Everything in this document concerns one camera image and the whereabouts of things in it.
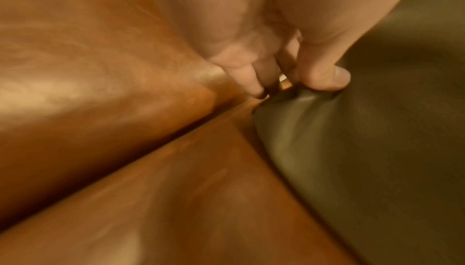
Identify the brown leather sofa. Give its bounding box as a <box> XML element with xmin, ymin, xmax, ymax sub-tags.
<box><xmin>0</xmin><ymin>0</ymin><xmax>360</xmax><ymax>265</ymax></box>

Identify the person's left hand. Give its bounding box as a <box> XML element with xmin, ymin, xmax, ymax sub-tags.
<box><xmin>139</xmin><ymin>0</ymin><xmax>419</xmax><ymax>100</ymax></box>

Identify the grey cushion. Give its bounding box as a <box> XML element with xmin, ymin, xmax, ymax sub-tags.
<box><xmin>252</xmin><ymin>0</ymin><xmax>465</xmax><ymax>265</ymax></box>

